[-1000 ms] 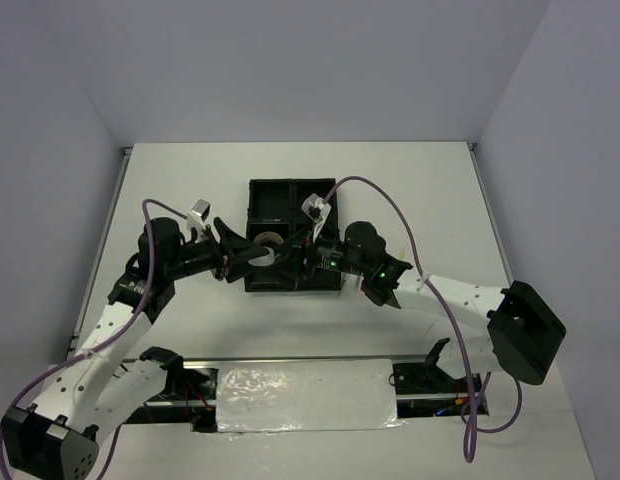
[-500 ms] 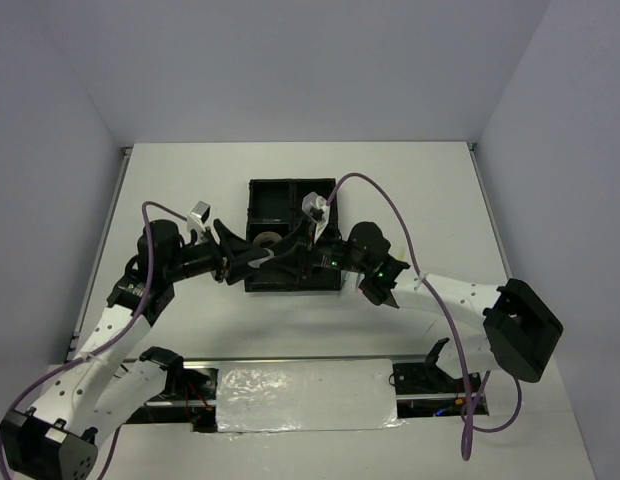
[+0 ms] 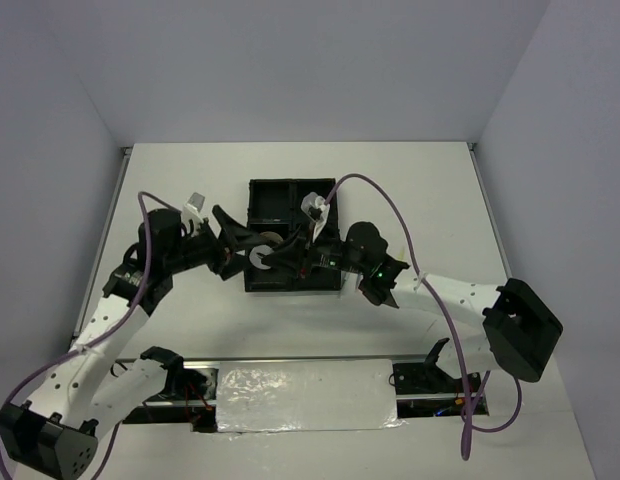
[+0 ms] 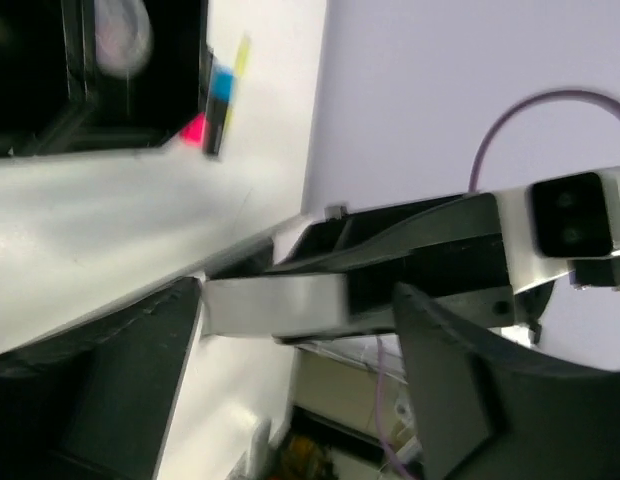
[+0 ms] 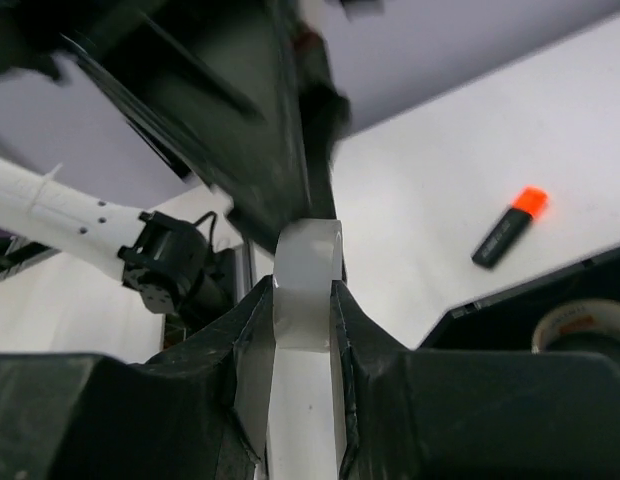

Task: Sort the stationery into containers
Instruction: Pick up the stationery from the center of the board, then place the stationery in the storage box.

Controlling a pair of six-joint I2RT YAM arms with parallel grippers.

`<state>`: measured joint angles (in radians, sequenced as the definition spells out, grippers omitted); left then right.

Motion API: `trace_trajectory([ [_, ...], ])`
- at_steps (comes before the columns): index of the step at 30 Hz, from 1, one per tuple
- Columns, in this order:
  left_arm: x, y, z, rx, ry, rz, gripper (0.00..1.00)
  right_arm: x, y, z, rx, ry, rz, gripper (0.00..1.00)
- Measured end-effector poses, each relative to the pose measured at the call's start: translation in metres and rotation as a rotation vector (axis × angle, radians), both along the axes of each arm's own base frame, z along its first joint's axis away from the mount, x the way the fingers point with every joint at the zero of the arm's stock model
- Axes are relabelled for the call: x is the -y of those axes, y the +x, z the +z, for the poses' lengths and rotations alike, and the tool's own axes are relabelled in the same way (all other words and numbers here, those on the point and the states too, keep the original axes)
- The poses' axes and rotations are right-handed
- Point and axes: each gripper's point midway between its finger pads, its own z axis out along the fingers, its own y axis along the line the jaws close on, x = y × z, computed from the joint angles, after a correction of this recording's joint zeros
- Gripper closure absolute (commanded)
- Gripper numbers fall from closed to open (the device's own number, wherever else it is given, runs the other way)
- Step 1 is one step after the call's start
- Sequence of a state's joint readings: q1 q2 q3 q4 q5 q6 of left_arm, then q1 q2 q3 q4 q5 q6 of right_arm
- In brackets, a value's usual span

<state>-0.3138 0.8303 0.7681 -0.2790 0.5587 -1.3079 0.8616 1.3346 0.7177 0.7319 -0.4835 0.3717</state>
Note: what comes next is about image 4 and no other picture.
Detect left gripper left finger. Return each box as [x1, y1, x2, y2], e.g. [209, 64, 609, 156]
[0, 277, 201, 479]

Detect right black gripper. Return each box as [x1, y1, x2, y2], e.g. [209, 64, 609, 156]
[209, 192, 556, 346]

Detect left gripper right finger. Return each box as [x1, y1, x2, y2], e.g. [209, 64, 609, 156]
[393, 284, 620, 479]

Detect pink cap black highlighter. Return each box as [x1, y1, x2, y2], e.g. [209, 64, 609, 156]
[179, 113, 206, 145]

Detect yellow felt tip pen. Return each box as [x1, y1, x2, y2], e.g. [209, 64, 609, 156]
[224, 34, 251, 128]

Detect blue cap black highlighter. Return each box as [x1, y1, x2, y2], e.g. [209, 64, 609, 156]
[202, 58, 236, 158]

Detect clear jar of pins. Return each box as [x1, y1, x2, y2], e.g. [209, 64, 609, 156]
[94, 0, 153, 79]

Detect large tape roll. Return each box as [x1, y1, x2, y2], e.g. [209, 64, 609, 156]
[203, 274, 349, 338]

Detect black four-compartment organizer tray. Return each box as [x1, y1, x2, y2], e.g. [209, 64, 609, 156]
[0, 1, 211, 158]

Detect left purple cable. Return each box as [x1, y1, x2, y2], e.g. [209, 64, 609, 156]
[374, 334, 421, 480]

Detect purple cable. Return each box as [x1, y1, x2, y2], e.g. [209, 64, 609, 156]
[374, 334, 421, 480]
[467, 88, 620, 194]

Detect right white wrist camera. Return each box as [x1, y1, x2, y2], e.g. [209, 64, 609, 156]
[494, 167, 620, 294]

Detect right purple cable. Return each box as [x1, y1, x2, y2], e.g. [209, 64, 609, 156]
[467, 88, 620, 194]

